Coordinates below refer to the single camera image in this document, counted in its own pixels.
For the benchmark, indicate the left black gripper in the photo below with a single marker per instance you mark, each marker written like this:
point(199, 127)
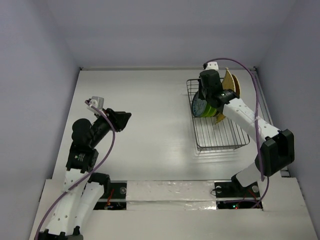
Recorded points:
point(119, 118)

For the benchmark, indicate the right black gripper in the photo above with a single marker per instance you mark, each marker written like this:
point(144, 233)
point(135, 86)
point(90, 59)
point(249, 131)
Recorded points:
point(203, 93)

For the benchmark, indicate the square bamboo tray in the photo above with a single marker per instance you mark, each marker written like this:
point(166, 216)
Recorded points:
point(228, 83)

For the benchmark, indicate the blue patterned plate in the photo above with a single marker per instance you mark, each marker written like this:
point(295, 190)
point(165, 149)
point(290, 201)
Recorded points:
point(199, 106)

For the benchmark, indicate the oval bamboo tray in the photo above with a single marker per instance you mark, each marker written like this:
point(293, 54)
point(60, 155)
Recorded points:
point(237, 85)

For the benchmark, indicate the green plate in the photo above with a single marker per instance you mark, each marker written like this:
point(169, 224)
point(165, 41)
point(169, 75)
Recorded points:
point(209, 111)

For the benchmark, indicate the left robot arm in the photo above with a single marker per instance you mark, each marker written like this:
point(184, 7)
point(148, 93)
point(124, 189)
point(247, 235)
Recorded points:
point(83, 186)

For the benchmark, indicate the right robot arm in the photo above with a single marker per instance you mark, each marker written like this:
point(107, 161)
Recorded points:
point(275, 147)

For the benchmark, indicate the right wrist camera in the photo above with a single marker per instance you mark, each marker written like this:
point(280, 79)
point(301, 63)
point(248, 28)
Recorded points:
point(211, 65)

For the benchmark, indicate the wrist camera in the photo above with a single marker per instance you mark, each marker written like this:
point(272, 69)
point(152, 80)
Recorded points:
point(95, 102)
point(211, 65)

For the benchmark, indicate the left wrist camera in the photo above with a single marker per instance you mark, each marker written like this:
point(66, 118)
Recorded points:
point(95, 102)

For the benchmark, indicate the wire dish rack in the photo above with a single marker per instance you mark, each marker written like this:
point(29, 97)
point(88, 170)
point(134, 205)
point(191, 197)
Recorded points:
point(211, 136)

